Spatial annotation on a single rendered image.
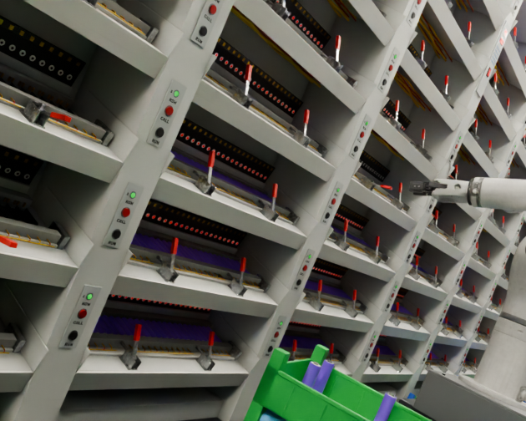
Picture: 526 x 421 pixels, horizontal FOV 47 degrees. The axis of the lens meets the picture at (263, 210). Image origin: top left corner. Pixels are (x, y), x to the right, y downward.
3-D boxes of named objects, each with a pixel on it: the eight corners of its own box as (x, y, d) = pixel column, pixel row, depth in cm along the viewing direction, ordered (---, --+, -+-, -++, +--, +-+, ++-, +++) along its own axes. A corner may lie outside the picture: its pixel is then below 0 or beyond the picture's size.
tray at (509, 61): (528, 101, 280) (547, 76, 278) (501, 42, 230) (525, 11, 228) (491, 82, 292) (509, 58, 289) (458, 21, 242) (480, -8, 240)
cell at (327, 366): (321, 399, 100) (336, 362, 100) (317, 400, 98) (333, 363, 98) (311, 393, 101) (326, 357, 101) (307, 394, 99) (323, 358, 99)
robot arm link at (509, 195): (489, 181, 172) (482, 174, 165) (540, 184, 165) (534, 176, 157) (486, 210, 171) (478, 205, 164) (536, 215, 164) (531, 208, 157)
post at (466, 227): (407, 403, 288) (558, 50, 287) (401, 403, 280) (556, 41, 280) (371, 382, 299) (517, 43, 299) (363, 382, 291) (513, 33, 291)
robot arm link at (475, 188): (477, 203, 163) (466, 202, 165) (484, 210, 171) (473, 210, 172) (482, 173, 164) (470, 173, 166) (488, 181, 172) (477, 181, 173)
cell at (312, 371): (306, 403, 94) (323, 365, 94) (302, 405, 92) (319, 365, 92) (296, 398, 95) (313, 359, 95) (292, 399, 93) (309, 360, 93)
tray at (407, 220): (410, 232, 223) (426, 211, 221) (341, 190, 173) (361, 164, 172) (370, 201, 234) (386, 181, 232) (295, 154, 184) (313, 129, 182)
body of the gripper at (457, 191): (469, 200, 164) (428, 198, 170) (477, 209, 173) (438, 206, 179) (473, 174, 165) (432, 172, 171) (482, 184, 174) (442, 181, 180)
